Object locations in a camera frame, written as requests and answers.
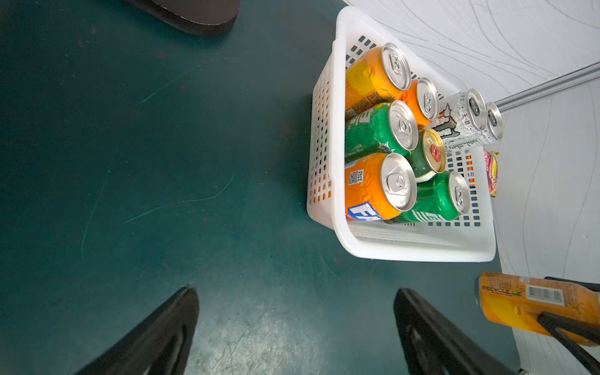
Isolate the green gold-top can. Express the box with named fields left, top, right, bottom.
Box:
left=406, top=129, right=447, bottom=183

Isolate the Fox's candy bag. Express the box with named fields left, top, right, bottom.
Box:
left=484, top=150, right=498, bottom=198

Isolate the orange Fanta can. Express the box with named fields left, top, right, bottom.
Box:
left=345, top=152, right=417, bottom=222

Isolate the white can left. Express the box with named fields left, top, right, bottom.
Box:
left=429, top=88, right=488, bottom=142

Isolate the black metal cup stand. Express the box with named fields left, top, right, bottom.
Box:
left=127, top=0, right=241, bottom=37

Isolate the orange can back middle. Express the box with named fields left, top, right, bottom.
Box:
left=399, top=77, right=439, bottom=129

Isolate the green soda can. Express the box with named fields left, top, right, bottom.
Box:
left=385, top=171, right=471, bottom=224

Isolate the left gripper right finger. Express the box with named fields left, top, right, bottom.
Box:
left=393, top=288, right=514, bottom=374

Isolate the white plastic basket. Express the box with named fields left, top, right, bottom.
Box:
left=307, top=6, right=496, bottom=263

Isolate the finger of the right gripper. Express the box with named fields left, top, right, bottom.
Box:
left=536, top=276, right=600, bottom=375

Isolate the orange can back left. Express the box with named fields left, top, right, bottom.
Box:
left=345, top=42, right=412, bottom=120

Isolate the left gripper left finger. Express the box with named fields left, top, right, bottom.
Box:
left=78, top=286, right=200, bottom=374

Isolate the white can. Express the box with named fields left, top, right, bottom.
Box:
left=444, top=102, right=505, bottom=153
left=429, top=88, right=488, bottom=142

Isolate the white can right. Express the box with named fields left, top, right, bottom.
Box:
left=444, top=102, right=505, bottom=153

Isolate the orange yellow drink can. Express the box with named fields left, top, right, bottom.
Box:
left=475, top=273, right=599, bottom=336

